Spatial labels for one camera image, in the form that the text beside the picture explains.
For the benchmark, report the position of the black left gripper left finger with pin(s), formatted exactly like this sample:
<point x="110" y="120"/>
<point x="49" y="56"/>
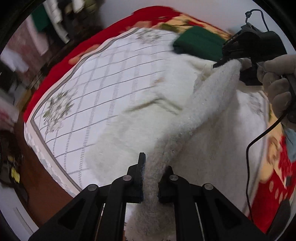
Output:
<point x="96" y="213"/>

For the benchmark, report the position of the white fluffy fleece garment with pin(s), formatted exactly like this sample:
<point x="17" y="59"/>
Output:
<point x="195" y="118"/>

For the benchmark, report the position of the grey gloved right hand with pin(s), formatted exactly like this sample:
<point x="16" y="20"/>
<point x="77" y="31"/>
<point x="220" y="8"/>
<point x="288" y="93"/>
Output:
<point x="271" y="75"/>

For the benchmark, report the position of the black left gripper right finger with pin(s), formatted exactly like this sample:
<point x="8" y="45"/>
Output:
<point x="203" y="212"/>

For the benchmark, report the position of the green varsity jacket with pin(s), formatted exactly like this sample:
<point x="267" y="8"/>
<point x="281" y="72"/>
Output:
<point x="199" y="42"/>

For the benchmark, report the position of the red floral blanket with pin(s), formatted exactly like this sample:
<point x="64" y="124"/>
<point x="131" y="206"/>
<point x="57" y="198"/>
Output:
<point x="277" y="173"/>

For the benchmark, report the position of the white quilted bed mat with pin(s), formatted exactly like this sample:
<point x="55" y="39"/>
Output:
<point x="68" y="119"/>

